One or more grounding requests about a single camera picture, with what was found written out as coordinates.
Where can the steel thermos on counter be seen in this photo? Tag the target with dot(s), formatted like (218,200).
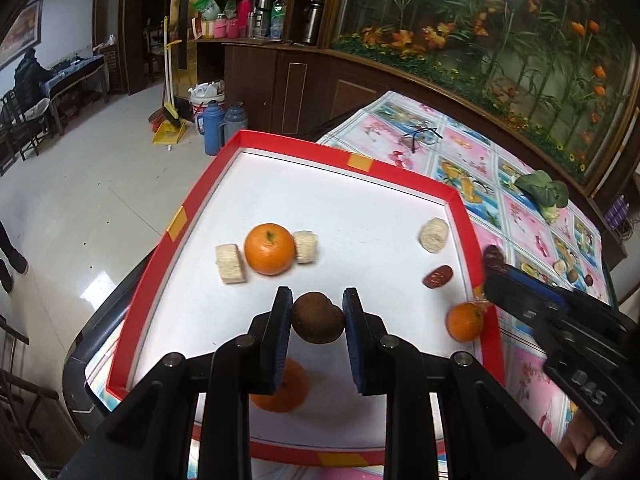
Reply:
(313,22)

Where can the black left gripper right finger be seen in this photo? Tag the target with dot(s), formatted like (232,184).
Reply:
(386,365)

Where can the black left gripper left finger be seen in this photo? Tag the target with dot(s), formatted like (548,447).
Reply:
(251,363)

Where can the colourful fruit print tablecloth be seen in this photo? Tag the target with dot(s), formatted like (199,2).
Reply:
(483,173)

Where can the yellow broom and dustpan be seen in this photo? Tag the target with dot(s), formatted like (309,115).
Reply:
(168,125)

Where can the seated person in black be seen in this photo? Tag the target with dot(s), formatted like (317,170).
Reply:
(29,78)

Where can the red rimmed white tray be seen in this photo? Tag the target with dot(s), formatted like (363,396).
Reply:
(367,215)

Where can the grey thermos flask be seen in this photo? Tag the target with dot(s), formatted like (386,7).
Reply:
(235,119)

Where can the beige cake piece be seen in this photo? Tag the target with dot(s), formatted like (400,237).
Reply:
(559,267)

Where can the orange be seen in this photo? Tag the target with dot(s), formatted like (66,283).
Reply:
(465,322)
(269,249)
(291,394)

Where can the beige cake slice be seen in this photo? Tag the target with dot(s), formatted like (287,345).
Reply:
(230,264)

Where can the green leafy vegetable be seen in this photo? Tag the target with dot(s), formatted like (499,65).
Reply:
(548,195)

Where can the brown round fruit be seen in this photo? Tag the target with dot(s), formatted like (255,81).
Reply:
(316,319)

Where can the purple bottles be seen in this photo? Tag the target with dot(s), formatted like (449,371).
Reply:
(617,215)

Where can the pink containers on counter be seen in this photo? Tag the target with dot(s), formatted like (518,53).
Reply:
(225,27)

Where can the blue thermos flask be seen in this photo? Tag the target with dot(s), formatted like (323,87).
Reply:
(209,123)

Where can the large flower aquarium display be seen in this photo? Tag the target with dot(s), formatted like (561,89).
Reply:
(559,72)

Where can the black glasses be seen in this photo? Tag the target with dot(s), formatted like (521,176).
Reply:
(421,136)

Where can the person's right hand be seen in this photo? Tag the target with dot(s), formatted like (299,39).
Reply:
(581,439)

